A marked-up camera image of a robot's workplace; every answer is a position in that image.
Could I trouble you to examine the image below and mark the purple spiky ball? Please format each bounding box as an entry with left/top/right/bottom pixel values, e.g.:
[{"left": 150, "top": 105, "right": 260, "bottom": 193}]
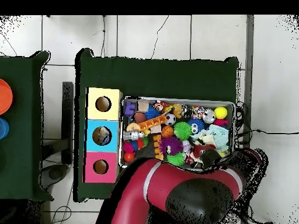
[{"left": 158, "top": 136, "right": 185, "bottom": 157}]

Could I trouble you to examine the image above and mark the dark green table cloth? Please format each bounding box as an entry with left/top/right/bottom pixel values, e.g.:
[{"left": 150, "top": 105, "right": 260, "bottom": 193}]
[
  {"left": 74, "top": 48, "right": 241, "bottom": 207},
  {"left": 0, "top": 50, "right": 53, "bottom": 202}
]

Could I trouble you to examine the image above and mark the orange toy building block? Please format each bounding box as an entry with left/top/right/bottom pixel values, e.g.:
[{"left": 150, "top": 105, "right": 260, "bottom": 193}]
[{"left": 138, "top": 114, "right": 168, "bottom": 133}]

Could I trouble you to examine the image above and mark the plain yellow ball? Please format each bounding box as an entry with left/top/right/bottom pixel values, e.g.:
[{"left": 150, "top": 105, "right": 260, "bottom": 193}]
[{"left": 214, "top": 106, "right": 229, "bottom": 120}]

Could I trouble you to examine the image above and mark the black cable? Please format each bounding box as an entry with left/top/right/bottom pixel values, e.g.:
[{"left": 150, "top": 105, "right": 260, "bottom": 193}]
[{"left": 235, "top": 128, "right": 299, "bottom": 141}]

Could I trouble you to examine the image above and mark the purple toy block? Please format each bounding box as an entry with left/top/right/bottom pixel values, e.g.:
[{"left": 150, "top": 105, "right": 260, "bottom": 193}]
[{"left": 124, "top": 101, "right": 137, "bottom": 117}]

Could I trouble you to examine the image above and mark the black and white soccer ball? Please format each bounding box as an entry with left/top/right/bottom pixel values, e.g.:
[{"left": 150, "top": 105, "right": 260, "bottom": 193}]
[{"left": 164, "top": 113, "right": 178, "bottom": 127}]

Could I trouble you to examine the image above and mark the blue round disc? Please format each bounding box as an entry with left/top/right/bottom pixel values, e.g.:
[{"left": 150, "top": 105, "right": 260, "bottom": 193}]
[{"left": 0, "top": 118, "right": 10, "bottom": 140}]

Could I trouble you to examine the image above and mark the orange round disc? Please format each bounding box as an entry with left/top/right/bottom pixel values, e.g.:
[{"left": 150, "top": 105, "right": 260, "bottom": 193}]
[{"left": 0, "top": 78, "right": 13, "bottom": 116}]

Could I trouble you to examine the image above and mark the silver toy robot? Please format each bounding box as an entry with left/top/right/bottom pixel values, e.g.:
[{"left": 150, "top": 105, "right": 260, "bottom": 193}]
[{"left": 122, "top": 130, "right": 146, "bottom": 142}]

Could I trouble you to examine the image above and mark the shallow clear mesh bin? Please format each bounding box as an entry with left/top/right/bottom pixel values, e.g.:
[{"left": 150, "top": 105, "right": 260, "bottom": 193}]
[{"left": 120, "top": 95, "right": 236, "bottom": 173}]

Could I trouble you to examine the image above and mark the light teal knitted cloth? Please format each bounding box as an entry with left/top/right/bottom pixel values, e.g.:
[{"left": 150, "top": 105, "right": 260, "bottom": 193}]
[{"left": 200, "top": 124, "right": 231, "bottom": 153}]

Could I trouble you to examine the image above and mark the blue spiky ball with eyes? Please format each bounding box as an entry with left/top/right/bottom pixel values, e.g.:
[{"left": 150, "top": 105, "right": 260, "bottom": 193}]
[{"left": 188, "top": 118, "right": 206, "bottom": 135}]

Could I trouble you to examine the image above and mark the short orange toy block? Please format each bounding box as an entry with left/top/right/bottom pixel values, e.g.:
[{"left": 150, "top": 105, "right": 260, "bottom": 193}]
[{"left": 152, "top": 134, "right": 165, "bottom": 162}]

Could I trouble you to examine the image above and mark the green furry ball with eyes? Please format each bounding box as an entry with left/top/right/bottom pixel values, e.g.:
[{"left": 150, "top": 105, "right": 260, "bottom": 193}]
[{"left": 166, "top": 151, "right": 187, "bottom": 167}]

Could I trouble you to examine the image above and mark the small orange basketball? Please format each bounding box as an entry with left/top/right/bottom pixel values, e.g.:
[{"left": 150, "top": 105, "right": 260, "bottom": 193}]
[{"left": 161, "top": 125, "right": 175, "bottom": 139}]

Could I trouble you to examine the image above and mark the green spiky ball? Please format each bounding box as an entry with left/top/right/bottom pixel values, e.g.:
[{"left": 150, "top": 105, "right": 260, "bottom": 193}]
[{"left": 173, "top": 122, "right": 193, "bottom": 141}]

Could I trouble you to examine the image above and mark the wooden box with three holes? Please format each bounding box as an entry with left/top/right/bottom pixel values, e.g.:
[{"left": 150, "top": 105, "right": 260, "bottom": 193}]
[{"left": 84, "top": 86, "right": 123, "bottom": 184}]

